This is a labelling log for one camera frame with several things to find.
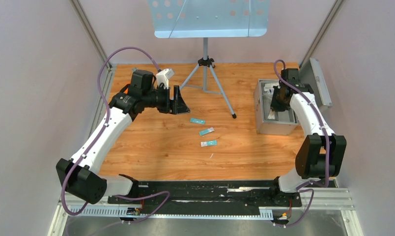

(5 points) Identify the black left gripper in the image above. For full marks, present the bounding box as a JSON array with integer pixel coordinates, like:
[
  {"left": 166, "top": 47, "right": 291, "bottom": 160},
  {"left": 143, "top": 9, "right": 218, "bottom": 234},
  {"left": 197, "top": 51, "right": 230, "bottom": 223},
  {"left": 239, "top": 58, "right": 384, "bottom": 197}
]
[{"left": 142, "top": 85, "right": 191, "bottom": 115}]

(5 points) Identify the blue white sachet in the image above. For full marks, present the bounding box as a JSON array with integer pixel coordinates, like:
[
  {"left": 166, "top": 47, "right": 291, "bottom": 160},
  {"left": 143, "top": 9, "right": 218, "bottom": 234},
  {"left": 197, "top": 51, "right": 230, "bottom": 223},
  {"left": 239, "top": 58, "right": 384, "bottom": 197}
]
[
  {"left": 200, "top": 140, "right": 217, "bottom": 147},
  {"left": 199, "top": 127, "right": 215, "bottom": 136}
]

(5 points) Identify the white pads zip bag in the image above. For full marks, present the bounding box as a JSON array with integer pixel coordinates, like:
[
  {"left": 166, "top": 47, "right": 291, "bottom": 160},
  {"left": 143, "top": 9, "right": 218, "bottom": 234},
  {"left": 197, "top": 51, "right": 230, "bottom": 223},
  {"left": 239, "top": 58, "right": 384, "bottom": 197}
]
[{"left": 263, "top": 83, "right": 279, "bottom": 96}]

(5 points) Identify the grey plastic tray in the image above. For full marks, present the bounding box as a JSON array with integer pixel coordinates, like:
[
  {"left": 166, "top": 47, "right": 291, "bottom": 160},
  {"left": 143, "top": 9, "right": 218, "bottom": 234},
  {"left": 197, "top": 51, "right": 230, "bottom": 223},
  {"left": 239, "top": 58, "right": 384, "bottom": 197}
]
[{"left": 259, "top": 80, "right": 297, "bottom": 123}]

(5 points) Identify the cotton swabs bag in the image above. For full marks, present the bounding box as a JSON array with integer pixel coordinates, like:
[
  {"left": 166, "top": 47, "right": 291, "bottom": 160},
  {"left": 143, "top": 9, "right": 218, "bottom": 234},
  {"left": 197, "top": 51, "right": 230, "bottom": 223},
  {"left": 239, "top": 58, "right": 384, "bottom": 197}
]
[{"left": 267, "top": 110, "right": 276, "bottom": 120}]

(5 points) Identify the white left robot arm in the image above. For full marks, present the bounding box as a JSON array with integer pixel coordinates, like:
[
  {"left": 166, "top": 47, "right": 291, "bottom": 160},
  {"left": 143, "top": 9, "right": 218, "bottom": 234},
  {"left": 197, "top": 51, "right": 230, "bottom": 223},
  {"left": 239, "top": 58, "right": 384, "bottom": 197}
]
[{"left": 56, "top": 68, "right": 190, "bottom": 205}]

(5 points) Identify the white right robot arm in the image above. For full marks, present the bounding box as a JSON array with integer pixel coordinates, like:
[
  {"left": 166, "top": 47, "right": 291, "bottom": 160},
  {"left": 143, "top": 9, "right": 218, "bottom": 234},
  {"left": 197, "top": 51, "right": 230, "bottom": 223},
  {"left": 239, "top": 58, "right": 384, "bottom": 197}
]
[{"left": 270, "top": 68, "right": 347, "bottom": 206}]

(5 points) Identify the grey metal case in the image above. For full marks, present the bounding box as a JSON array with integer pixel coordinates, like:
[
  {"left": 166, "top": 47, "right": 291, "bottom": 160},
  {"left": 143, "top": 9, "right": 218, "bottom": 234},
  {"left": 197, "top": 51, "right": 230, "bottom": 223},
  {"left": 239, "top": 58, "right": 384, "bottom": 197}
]
[{"left": 253, "top": 58, "right": 333, "bottom": 135}]

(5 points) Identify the blue Basewing sachet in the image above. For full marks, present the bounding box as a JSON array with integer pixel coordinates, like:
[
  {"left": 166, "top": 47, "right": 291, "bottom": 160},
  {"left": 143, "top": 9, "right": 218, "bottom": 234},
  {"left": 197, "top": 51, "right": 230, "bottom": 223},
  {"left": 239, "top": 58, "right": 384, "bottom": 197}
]
[{"left": 190, "top": 118, "right": 205, "bottom": 125}]

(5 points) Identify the blue music stand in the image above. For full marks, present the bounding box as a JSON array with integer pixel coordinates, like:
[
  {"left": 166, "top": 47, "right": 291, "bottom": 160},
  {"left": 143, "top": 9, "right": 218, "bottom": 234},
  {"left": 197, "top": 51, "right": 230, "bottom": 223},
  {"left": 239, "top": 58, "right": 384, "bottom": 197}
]
[{"left": 147, "top": 0, "right": 270, "bottom": 118}]

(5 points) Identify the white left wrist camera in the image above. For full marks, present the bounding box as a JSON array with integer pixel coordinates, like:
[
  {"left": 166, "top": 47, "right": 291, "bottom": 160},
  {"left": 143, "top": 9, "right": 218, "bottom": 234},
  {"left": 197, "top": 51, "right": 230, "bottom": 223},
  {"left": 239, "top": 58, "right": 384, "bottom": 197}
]
[{"left": 156, "top": 68, "right": 174, "bottom": 89}]

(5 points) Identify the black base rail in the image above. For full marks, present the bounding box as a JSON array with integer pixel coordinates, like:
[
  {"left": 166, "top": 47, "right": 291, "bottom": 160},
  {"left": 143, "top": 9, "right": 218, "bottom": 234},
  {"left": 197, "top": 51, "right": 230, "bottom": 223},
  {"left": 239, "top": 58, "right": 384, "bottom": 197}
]
[{"left": 107, "top": 178, "right": 338, "bottom": 217}]

